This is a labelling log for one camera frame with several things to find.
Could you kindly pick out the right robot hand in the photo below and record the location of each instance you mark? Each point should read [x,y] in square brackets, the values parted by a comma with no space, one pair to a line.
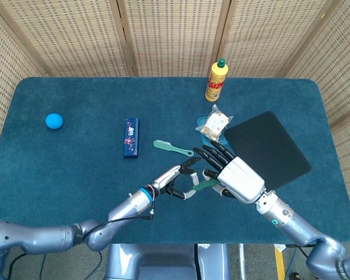
[242,181]

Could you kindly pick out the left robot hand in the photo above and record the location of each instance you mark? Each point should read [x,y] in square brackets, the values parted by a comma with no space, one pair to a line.
[170,175]

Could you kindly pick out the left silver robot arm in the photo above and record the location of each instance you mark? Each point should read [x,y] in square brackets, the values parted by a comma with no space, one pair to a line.
[46,237]

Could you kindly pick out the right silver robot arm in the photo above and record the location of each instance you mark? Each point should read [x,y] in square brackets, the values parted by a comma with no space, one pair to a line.
[297,227]

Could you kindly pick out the mint green plastic brush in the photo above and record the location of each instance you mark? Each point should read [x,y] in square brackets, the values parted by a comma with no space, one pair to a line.
[166,145]

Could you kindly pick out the black mouse pad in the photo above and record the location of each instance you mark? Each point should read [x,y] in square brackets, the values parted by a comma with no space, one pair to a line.
[274,148]

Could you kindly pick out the dark blue printed box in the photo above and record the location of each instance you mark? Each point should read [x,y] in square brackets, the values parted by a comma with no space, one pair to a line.
[131,138]

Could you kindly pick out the clear bag of snacks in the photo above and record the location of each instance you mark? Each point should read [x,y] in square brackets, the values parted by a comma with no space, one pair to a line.
[214,124]

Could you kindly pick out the silver robot torso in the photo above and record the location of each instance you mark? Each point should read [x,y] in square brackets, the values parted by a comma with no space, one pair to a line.
[169,262]

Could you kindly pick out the blue velvet table cloth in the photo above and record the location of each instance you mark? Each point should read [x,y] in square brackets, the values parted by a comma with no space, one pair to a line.
[76,175]

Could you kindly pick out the yellow bottle green cap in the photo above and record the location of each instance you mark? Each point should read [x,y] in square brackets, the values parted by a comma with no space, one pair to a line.
[216,84]

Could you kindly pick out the blue ball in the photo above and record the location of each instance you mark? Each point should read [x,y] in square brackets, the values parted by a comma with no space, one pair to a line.
[54,121]

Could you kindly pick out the woven wicker folding screen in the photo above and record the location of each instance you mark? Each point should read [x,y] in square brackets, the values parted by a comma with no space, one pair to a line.
[175,35]

